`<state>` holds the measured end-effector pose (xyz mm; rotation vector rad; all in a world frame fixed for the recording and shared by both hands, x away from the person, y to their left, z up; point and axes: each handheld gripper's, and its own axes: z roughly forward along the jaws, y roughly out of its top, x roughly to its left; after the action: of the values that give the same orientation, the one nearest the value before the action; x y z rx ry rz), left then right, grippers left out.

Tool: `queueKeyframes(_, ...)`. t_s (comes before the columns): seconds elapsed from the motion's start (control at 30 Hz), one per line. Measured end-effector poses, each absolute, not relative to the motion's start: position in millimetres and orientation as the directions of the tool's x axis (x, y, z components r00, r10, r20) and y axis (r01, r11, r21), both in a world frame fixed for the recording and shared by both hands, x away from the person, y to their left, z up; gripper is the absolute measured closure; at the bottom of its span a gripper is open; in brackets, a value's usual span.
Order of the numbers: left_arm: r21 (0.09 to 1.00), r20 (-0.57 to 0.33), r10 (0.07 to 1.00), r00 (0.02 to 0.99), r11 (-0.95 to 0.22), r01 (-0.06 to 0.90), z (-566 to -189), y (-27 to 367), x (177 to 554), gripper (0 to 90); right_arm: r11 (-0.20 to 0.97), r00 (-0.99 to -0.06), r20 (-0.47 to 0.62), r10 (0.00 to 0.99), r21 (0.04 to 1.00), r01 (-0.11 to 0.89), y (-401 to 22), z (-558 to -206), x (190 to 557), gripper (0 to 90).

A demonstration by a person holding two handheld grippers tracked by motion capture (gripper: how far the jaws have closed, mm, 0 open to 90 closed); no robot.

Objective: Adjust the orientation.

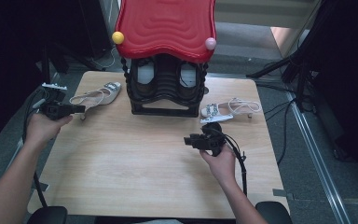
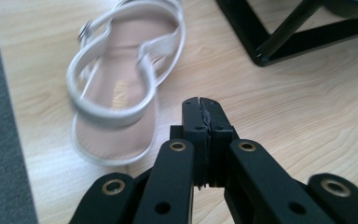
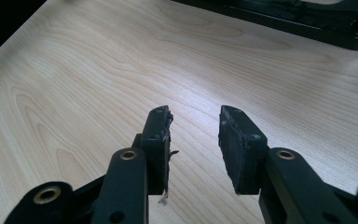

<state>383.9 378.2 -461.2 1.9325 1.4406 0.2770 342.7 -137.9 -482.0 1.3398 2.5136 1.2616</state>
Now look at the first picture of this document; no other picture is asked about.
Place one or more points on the yellow ball knob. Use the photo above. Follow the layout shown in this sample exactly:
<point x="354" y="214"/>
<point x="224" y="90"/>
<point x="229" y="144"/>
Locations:
<point x="118" y="37"/>

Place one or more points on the red and black shoe rack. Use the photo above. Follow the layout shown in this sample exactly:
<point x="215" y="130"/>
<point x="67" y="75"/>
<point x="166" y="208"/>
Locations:
<point x="167" y="25"/>

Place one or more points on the person's left hand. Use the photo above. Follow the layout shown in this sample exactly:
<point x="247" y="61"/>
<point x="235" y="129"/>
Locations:
<point x="42" y="130"/>

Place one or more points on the grey tape piece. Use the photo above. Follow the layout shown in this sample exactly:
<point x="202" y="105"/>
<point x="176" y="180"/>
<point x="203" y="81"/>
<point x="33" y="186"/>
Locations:
<point x="43" y="186"/>
<point x="282" y="193"/>

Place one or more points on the black metal stand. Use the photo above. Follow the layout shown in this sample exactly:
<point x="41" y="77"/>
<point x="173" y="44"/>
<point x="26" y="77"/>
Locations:
<point x="45" y="71"/>

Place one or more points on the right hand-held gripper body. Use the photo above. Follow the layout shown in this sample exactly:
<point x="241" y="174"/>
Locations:
<point x="213" y="141"/>

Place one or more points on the black chair armrest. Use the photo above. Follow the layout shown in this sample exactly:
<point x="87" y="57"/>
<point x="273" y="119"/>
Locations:
<point x="48" y="215"/>
<point x="273" y="214"/>

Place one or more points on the dark curtain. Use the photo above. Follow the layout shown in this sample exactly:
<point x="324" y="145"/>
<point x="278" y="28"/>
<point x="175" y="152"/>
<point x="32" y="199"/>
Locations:
<point x="12" y="62"/>
<point x="348" y="77"/>

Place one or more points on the pink ball knob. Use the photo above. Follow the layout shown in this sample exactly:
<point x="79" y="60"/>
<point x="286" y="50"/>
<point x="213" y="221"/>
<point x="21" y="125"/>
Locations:
<point x="210" y="43"/>

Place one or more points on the black tripod stand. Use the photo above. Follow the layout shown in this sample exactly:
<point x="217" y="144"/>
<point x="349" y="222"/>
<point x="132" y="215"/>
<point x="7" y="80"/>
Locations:
<point x="300" y="77"/>

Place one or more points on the black leather shoe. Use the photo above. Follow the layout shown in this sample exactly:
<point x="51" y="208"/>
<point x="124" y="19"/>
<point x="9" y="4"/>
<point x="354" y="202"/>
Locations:
<point x="188" y="76"/>
<point x="145" y="74"/>

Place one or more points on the person's right hand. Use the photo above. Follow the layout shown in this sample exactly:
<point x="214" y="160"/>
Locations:
<point x="222" y="165"/>

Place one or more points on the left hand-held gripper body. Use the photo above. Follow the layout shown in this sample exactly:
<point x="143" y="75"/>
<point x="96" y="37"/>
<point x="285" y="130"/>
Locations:
<point x="56" y="110"/>

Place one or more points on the white heeled sandal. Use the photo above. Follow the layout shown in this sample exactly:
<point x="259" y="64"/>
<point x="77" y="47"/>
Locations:
<point x="105" y="97"/>
<point x="211" y="109"/>

